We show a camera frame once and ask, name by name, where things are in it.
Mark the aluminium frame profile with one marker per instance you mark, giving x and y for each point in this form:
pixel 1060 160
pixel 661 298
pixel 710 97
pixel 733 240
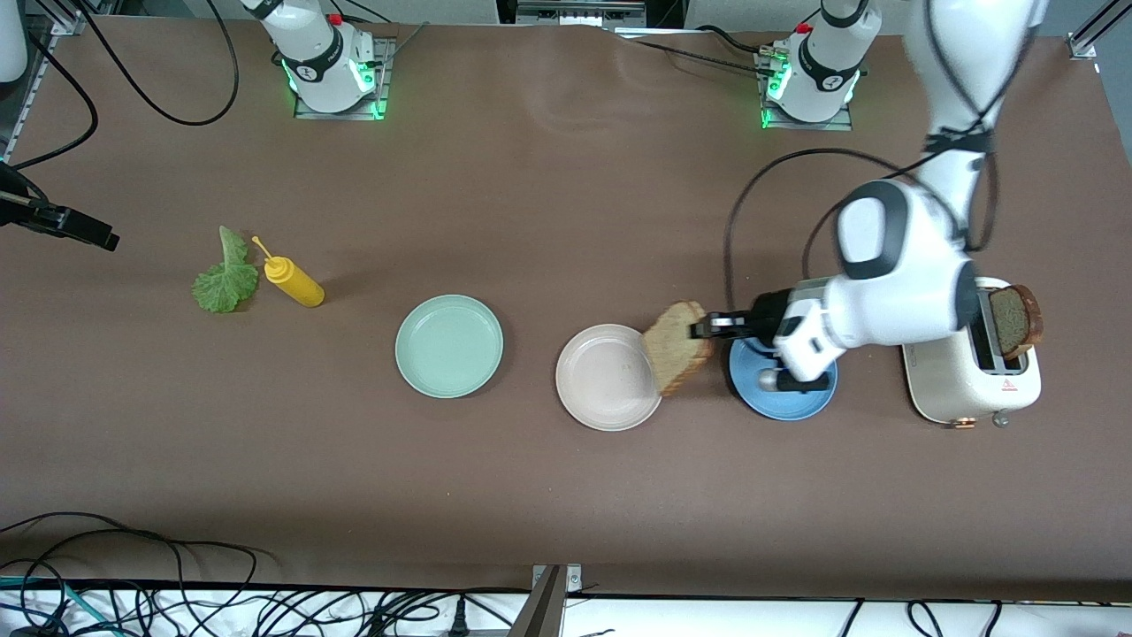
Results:
pixel 24 111
pixel 62 22
pixel 1081 46

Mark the grey metal bracket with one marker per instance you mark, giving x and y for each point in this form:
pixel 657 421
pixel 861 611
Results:
pixel 544 610

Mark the yellow squeeze bottle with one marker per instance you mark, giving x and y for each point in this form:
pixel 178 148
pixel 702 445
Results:
pixel 296 285

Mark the green lettuce leaf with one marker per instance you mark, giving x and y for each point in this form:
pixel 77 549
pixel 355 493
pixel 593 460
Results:
pixel 225 287

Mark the white toaster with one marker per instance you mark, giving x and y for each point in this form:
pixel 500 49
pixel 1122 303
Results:
pixel 946 389

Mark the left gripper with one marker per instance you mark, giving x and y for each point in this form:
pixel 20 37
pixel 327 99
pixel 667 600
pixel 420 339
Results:
pixel 766 317

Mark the dark crust bread slice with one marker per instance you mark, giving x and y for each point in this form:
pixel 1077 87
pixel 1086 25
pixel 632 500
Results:
pixel 1017 320

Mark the blue plate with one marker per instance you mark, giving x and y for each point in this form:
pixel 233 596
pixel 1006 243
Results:
pixel 787 404

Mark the beige plate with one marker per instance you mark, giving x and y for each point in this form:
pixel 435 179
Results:
pixel 601 380

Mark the mint green plate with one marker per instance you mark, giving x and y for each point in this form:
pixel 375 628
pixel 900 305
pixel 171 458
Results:
pixel 449 347

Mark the black power plug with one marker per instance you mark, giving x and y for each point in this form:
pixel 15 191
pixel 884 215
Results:
pixel 458 619

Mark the grey metal fixture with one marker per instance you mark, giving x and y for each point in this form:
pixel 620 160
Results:
pixel 575 13

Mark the light brown bread slice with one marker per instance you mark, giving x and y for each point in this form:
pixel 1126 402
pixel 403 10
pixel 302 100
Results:
pixel 676 349

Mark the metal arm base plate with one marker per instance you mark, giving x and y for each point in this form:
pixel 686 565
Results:
pixel 809 126
pixel 340 116

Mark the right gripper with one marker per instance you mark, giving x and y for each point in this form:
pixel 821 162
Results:
pixel 55 220

